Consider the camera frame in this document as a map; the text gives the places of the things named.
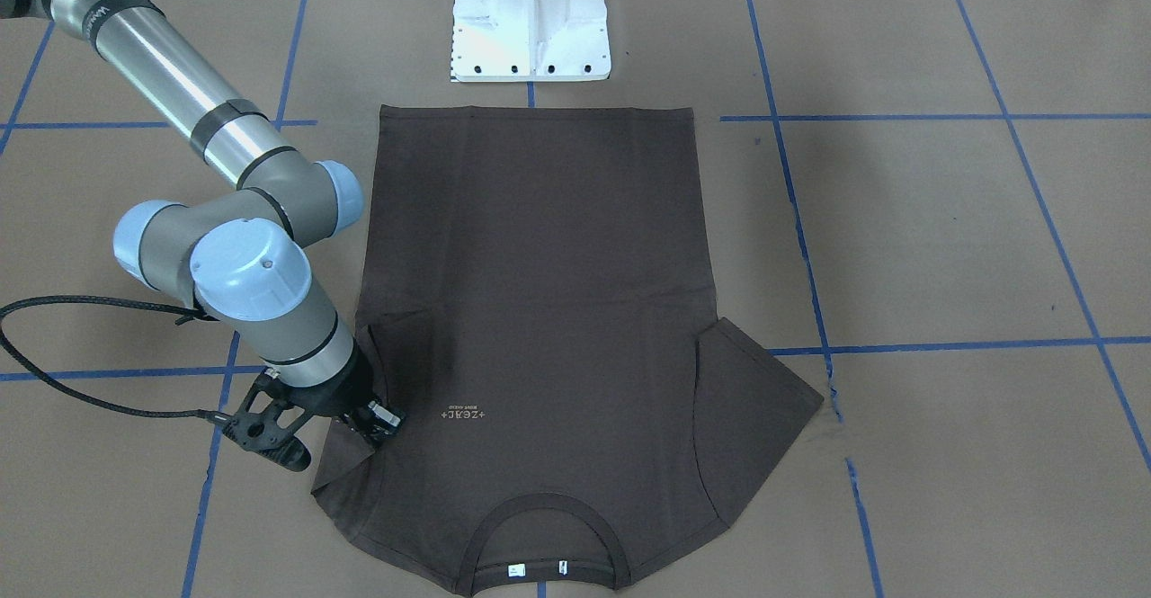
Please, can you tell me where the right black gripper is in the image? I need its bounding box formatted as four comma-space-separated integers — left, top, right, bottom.
224, 348, 403, 472

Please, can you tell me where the dark brown t-shirt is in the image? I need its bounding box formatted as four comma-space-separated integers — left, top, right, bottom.
313, 106, 824, 597

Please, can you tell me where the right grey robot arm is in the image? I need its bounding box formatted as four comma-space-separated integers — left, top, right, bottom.
3, 0, 404, 472

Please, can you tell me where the black braided cable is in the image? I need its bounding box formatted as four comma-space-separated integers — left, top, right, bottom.
0, 297, 236, 426

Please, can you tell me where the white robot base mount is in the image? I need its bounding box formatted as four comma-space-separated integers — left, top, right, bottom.
450, 0, 612, 83

